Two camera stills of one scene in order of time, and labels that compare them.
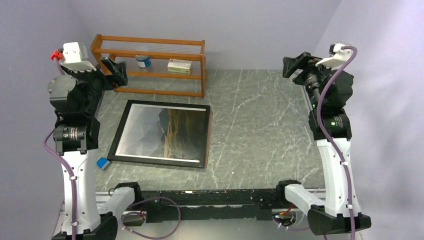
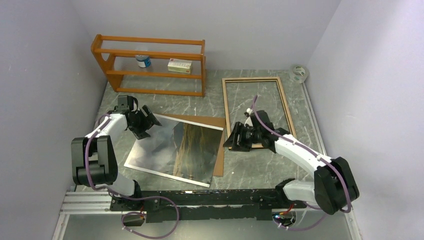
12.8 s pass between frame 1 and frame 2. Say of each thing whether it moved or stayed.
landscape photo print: moved
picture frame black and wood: moved
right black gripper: moved
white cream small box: stayed
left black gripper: moved
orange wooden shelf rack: stayed
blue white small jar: stayed
